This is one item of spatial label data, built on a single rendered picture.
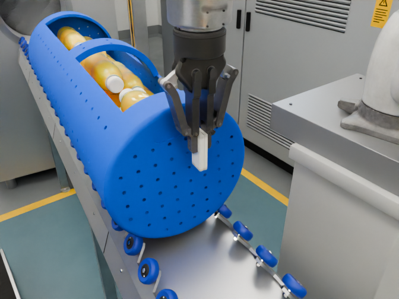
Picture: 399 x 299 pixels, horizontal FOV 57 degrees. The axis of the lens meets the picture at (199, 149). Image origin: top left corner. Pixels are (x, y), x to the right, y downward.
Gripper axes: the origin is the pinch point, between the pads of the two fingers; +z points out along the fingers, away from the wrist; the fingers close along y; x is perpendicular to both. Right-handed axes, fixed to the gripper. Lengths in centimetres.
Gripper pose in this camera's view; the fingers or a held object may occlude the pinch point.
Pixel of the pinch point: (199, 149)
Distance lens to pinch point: 61.5
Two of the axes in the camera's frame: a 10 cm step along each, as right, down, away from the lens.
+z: 0.0, 8.5, 5.2
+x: -4.9, -4.6, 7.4
